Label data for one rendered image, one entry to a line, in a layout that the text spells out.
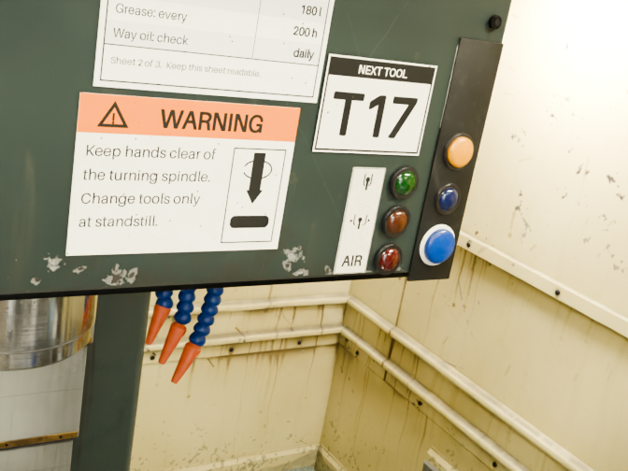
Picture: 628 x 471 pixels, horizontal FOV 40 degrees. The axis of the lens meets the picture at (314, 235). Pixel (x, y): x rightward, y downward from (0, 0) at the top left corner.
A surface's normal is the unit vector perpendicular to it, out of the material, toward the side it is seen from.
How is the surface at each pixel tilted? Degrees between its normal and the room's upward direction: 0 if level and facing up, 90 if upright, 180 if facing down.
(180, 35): 90
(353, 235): 90
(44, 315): 90
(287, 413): 90
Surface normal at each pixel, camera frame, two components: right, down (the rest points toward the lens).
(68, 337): 0.87, 0.29
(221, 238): 0.51, 0.34
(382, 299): -0.84, 0.02
